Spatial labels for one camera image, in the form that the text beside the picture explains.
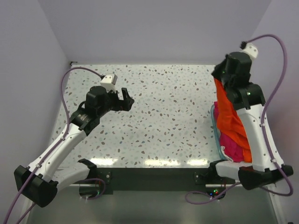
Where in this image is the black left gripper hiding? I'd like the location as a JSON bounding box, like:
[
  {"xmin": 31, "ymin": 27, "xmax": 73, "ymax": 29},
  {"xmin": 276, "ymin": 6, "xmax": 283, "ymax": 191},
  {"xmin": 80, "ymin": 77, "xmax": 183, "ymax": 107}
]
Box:
[{"xmin": 98, "ymin": 87, "xmax": 134, "ymax": 117}]

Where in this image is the orange t shirt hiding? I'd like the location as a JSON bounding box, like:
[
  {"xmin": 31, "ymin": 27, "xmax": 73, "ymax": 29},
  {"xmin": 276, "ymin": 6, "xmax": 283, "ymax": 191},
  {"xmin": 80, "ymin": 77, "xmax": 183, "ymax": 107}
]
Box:
[{"xmin": 214, "ymin": 79, "xmax": 252, "ymax": 163}]

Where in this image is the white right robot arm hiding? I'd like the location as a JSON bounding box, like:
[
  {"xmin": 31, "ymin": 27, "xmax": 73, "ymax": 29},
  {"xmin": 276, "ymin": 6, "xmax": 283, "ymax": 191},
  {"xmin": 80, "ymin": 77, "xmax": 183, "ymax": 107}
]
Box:
[{"xmin": 208, "ymin": 52, "xmax": 293, "ymax": 190}]

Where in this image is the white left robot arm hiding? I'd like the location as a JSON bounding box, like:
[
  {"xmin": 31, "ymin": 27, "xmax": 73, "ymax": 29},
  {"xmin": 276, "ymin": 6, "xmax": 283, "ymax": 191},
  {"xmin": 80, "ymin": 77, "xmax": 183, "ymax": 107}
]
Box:
[{"xmin": 14, "ymin": 86, "xmax": 135, "ymax": 208}]

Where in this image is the clear blue plastic bin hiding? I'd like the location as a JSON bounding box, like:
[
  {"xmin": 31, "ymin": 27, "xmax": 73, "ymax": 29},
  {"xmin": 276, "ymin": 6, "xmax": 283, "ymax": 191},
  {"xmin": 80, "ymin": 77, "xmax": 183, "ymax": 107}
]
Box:
[{"xmin": 210, "ymin": 104, "xmax": 231, "ymax": 161}]

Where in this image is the pink t shirt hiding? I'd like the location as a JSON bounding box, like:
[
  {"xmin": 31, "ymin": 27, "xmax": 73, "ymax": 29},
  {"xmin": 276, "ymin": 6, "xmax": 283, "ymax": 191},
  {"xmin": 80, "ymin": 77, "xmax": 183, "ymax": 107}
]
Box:
[{"xmin": 214, "ymin": 101, "xmax": 244, "ymax": 162}]

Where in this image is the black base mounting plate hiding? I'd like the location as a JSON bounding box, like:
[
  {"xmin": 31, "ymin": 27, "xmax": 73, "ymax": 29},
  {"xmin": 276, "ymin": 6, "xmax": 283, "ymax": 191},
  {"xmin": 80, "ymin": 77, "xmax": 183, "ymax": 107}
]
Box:
[{"xmin": 78, "ymin": 168, "xmax": 230, "ymax": 198}]

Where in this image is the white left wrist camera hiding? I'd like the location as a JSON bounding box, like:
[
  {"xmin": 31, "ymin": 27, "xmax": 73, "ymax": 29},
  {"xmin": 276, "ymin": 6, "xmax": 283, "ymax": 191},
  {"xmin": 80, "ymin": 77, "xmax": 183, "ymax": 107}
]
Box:
[{"xmin": 100, "ymin": 74, "xmax": 118, "ymax": 93}]

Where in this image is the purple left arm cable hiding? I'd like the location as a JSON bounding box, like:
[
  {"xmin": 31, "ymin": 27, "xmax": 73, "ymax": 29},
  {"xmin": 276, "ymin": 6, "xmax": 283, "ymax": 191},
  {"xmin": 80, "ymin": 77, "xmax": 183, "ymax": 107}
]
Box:
[{"xmin": 0, "ymin": 67, "xmax": 106, "ymax": 224}]

